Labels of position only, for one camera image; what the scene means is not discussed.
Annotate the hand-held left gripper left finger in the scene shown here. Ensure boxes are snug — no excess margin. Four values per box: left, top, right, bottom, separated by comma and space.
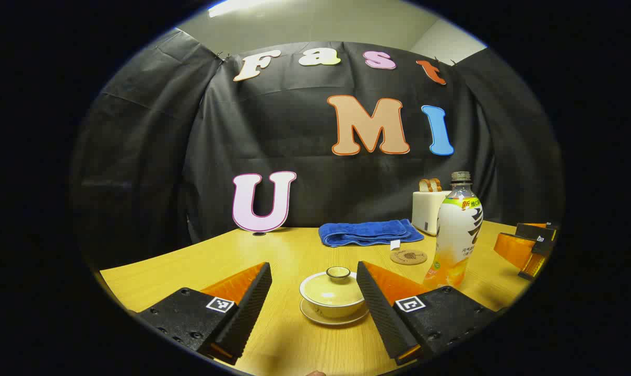
135, 262, 272, 366

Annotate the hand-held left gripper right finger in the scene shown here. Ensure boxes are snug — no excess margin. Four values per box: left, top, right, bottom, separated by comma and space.
356, 261, 501, 366

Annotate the white teacup lid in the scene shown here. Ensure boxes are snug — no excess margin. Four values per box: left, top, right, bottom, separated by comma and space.
300, 266, 366, 307

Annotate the clear water bottle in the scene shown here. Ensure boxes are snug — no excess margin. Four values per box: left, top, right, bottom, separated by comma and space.
424, 171, 484, 290

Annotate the round cork coaster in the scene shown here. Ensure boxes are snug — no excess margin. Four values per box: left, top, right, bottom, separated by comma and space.
390, 249, 428, 265

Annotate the white saucer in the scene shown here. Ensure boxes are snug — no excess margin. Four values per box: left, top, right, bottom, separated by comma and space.
300, 300, 371, 327

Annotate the blue folded towel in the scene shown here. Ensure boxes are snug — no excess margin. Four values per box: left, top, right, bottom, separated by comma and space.
318, 219, 424, 248

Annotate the white toaster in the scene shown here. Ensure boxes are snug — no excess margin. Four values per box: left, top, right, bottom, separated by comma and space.
412, 190, 451, 237

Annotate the black backdrop cloth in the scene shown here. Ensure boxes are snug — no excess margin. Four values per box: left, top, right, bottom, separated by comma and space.
70, 29, 564, 269

